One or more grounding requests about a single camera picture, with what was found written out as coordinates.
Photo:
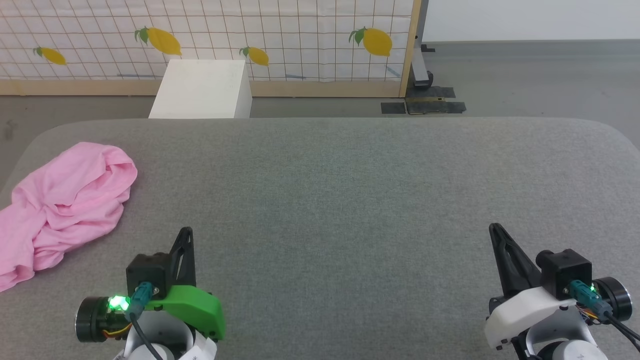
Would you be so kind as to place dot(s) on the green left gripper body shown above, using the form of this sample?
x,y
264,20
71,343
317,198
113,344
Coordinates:
x,y
195,305

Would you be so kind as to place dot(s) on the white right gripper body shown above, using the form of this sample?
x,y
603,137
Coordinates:
x,y
520,315

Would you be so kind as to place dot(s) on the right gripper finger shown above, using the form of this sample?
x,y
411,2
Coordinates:
x,y
512,270

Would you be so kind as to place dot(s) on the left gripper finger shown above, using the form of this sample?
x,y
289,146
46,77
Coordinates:
x,y
184,265

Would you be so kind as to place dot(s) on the pink cloth shorts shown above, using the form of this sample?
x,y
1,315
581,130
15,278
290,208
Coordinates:
x,y
65,200

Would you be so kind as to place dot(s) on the white paper label tag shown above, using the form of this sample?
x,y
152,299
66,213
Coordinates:
x,y
202,350

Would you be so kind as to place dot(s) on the black right gripper motor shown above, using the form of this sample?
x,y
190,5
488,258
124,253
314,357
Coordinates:
x,y
617,297

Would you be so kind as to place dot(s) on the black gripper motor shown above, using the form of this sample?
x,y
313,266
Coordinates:
x,y
617,297
92,320

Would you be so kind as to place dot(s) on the black left gripper motor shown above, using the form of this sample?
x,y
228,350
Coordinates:
x,y
92,320

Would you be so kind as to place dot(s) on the grey fabric sofa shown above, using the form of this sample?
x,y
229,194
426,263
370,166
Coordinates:
x,y
325,200

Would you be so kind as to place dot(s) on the white box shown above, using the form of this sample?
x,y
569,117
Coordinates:
x,y
200,90

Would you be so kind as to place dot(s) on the black and brown floor tape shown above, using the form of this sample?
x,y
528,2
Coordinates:
x,y
440,108

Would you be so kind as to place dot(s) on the long black floor tape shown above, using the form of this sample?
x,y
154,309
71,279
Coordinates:
x,y
435,92

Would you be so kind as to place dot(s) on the small black floor tape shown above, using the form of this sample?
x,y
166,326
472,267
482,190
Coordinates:
x,y
393,108

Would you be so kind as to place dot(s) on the grey metal stand leg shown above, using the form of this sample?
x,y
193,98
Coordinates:
x,y
419,65

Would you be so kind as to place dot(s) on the white lemon print screen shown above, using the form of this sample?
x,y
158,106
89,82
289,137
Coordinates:
x,y
300,30

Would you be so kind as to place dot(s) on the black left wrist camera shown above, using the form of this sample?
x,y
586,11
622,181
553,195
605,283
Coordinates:
x,y
147,272

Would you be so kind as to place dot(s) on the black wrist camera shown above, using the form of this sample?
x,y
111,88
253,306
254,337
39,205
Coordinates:
x,y
565,270
147,272

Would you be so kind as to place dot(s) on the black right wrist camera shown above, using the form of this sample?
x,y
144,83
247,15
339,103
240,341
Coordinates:
x,y
565,270

